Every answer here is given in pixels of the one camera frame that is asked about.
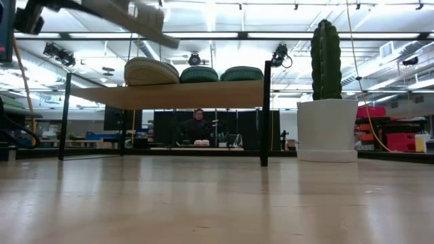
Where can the round black ceiling lamp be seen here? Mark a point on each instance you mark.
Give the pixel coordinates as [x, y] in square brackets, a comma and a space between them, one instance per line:
[194, 59]

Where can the white plant pot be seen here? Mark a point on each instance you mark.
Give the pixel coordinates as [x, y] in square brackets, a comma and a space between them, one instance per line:
[327, 128]

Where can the black ceiling camera cluster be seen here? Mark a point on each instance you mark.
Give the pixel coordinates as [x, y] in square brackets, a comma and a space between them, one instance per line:
[59, 54]

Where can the black aluminium table frame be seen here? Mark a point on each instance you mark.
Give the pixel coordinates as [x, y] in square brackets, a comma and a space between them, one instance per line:
[203, 153]

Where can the black hanging camera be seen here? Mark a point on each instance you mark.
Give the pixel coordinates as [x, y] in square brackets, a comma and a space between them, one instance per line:
[279, 56]

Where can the black partition panels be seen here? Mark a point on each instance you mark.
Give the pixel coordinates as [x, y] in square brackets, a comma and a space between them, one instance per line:
[247, 125]

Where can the small black tripod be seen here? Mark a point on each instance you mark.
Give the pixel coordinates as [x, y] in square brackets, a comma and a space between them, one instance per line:
[284, 139]

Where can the red storage bins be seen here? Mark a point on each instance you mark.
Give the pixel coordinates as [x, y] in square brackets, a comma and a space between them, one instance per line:
[396, 140]

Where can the translucent plastic container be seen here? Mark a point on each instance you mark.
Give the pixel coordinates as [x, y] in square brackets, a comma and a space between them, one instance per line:
[420, 142]

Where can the person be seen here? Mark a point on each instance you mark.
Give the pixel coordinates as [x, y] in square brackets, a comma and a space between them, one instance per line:
[198, 130]

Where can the wooden shelf with black legs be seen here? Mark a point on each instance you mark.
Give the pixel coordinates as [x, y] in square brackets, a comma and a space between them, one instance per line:
[169, 96]

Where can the grey rubber slide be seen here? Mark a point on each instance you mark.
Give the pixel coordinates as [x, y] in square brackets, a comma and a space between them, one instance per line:
[152, 32]
[149, 72]

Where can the green rubber slide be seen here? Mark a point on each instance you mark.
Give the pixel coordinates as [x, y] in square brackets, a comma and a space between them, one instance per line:
[198, 75]
[241, 74]

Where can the computer monitor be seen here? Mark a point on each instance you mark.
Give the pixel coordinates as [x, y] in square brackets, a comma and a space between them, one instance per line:
[6, 27]

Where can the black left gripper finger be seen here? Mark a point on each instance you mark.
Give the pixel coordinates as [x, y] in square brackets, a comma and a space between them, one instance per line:
[68, 5]

